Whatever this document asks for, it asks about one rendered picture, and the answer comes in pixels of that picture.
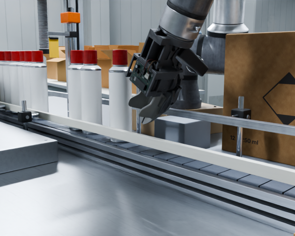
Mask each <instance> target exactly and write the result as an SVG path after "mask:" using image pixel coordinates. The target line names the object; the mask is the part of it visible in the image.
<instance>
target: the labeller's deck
mask: <svg viewBox="0 0 295 236"><path fill-rule="evenodd" d="M58 160H59V158H58V141H57V140H54V139H51V138H48V137H45V136H42V135H39V134H36V133H33V132H30V131H27V130H24V129H21V128H18V127H15V126H12V125H8V124H5V123H2V122H0V174H1V173H6V172H10V171H14V170H20V169H24V168H29V167H33V166H38V165H42V164H46V163H51V162H56V161H58Z"/></svg>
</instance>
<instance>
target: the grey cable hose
mask: <svg viewBox="0 0 295 236"><path fill-rule="evenodd" d="M37 8H38V27H39V28H38V29H39V46H40V48H39V51H43V54H50V53H49V41H48V35H47V32H48V15H47V0H37Z"/></svg>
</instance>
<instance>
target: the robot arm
mask: <svg viewBox="0 0 295 236"><path fill-rule="evenodd" d="M213 2H214V17H213V23H212V25H211V26H210V27H209V28H208V29H207V35H202V32H201V28H202V25H203V23H204V21H205V19H206V17H207V15H208V13H209V11H210V8H211V6H212V4H213ZM244 11H245V0H167V2H166V4H165V7H164V9H163V12H162V15H161V17H160V20H159V26H158V28H157V29H150V30H149V33H148V36H147V39H146V41H145V43H144V46H143V49H142V51H141V53H134V54H133V57H132V60H131V62H130V65H129V68H128V70H127V73H126V75H125V76H126V77H130V79H129V80H130V81H131V82H132V83H133V84H134V85H135V86H136V87H137V88H138V89H139V90H140V92H139V93H138V94H136V95H135V96H133V97H131V98H130V99H129V101H128V105H129V106H130V107H134V108H138V109H140V111H139V114H138V115H139V116H140V122H141V123H142V124H143V125H144V124H148V123H150V122H152V121H154V120H155V119H157V118H158V117H159V116H161V115H162V114H163V113H165V112H166V111H167V110H168V109H169V108H173V109H180V110H192V109H199V108H201V103H202V100H201V98H200V94H199V88H198V75H200V76H203V75H204V74H216V75H224V69H225V43H226V35H227V34H240V33H248V32H249V29H248V28H247V27H246V26H245V25H244V23H243V22H244ZM134 60H136V63H135V65H134V68H133V71H130V69H131V66H132V64H133V61H134Z"/></svg>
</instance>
